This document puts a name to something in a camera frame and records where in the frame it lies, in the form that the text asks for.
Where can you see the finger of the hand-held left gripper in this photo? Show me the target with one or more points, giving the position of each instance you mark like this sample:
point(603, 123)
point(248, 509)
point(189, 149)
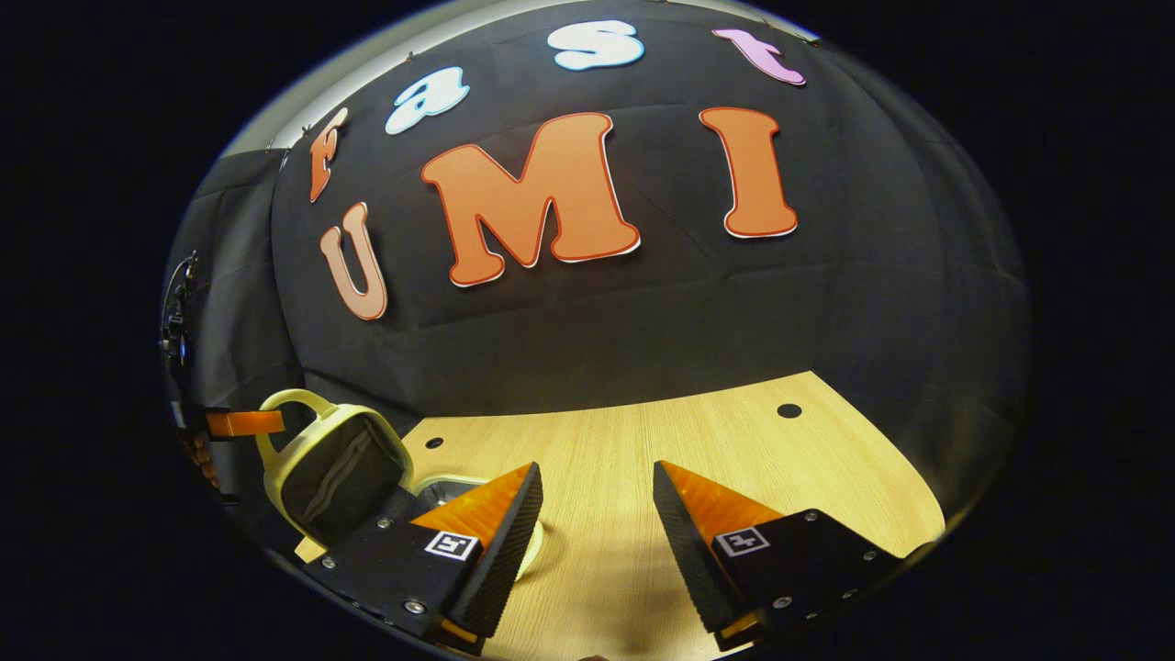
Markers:
point(243, 423)

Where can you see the black backdrop cloth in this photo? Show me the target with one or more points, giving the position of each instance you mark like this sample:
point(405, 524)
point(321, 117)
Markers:
point(643, 321)

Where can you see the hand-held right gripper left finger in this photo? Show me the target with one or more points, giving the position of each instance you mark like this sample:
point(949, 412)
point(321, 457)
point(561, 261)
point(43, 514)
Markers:
point(509, 551)

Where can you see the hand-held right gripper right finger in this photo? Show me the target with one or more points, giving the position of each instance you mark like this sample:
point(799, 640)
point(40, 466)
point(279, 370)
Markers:
point(684, 551)

